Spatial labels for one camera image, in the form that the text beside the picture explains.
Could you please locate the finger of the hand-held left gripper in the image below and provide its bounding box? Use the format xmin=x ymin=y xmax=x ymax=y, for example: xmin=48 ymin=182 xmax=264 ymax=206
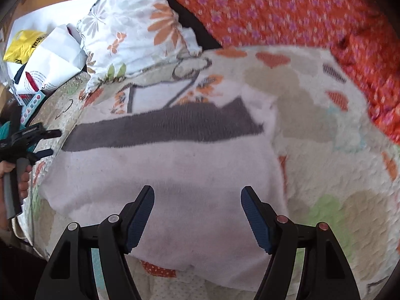
xmin=27 ymin=124 xmax=62 ymax=142
xmin=26 ymin=149 xmax=55 ymax=164

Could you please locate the white paper bag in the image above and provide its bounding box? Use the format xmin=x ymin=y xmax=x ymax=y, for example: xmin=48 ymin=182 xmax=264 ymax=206
xmin=14 ymin=24 xmax=87 ymax=96

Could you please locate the yellow plastic bag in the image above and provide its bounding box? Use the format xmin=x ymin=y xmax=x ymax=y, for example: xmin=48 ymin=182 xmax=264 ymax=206
xmin=3 ymin=30 xmax=48 ymax=66

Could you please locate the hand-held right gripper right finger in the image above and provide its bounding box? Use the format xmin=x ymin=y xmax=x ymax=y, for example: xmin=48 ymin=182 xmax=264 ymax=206
xmin=240 ymin=186 xmax=358 ymax=300

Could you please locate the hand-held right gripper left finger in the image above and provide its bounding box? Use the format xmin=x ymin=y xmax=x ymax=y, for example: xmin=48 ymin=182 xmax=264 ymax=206
xmin=34 ymin=185 xmax=156 ymax=300

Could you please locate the floral pillow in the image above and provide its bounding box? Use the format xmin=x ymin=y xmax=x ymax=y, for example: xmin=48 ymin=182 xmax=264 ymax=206
xmin=76 ymin=0 xmax=204 ymax=94

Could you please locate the green cardboard box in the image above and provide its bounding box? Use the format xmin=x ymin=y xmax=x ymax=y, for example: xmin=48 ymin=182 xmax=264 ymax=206
xmin=0 ymin=121 xmax=39 ymax=154

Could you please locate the perforated metal rack bar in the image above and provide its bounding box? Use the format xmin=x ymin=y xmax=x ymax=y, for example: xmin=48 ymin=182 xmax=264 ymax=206
xmin=6 ymin=77 xmax=26 ymax=104

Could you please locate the white paper sheet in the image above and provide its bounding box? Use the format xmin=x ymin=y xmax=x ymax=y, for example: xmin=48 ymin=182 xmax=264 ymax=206
xmin=6 ymin=4 xmax=99 ymax=43

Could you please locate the orange floral blanket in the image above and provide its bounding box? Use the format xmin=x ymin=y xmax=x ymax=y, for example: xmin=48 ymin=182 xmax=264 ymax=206
xmin=169 ymin=0 xmax=400 ymax=146

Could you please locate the person's left hand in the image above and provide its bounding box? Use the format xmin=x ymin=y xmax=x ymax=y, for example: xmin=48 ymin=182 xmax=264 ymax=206
xmin=17 ymin=165 xmax=33 ymax=201

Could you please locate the colourful printed strip box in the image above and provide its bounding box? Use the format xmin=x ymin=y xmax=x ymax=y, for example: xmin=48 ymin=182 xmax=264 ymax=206
xmin=19 ymin=91 xmax=43 ymax=126

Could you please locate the patchwork quilt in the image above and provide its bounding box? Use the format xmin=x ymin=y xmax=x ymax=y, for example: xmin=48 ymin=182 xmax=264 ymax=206
xmin=12 ymin=45 xmax=400 ymax=300

